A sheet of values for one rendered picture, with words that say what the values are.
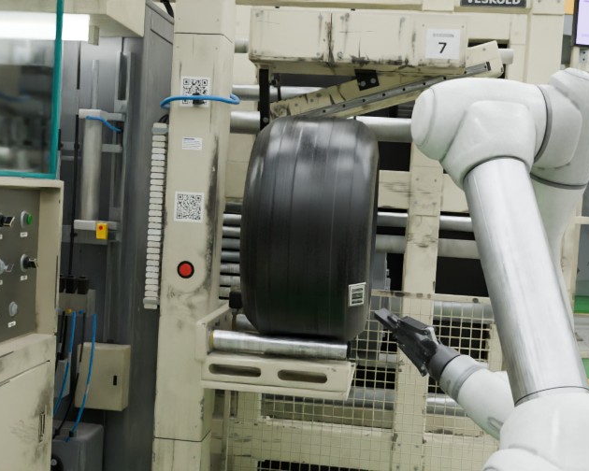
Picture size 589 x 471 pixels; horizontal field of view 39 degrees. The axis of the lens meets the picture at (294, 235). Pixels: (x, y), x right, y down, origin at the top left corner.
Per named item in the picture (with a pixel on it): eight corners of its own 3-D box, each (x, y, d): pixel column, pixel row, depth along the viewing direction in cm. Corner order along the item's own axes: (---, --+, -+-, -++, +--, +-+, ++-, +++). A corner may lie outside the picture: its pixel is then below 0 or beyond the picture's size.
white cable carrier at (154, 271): (143, 307, 213) (152, 122, 211) (150, 306, 218) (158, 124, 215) (160, 309, 212) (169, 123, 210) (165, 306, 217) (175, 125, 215)
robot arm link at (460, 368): (454, 413, 165) (434, 395, 169) (487, 394, 169) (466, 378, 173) (458, 378, 160) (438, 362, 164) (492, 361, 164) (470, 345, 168)
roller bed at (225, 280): (195, 309, 251) (200, 211, 249) (207, 303, 265) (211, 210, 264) (259, 314, 248) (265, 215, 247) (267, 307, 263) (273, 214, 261)
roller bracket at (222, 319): (193, 362, 199) (195, 321, 199) (227, 335, 239) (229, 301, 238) (207, 363, 199) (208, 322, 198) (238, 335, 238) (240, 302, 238)
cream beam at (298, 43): (247, 59, 232) (250, 7, 231) (262, 73, 256) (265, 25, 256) (466, 68, 224) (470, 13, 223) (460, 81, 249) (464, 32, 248)
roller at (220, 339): (209, 326, 204) (212, 333, 207) (207, 343, 201) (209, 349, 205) (351, 337, 199) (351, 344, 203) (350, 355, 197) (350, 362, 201)
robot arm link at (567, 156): (567, 164, 148) (498, 159, 145) (595, 64, 141) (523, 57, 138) (606, 191, 137) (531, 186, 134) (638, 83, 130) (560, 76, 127)
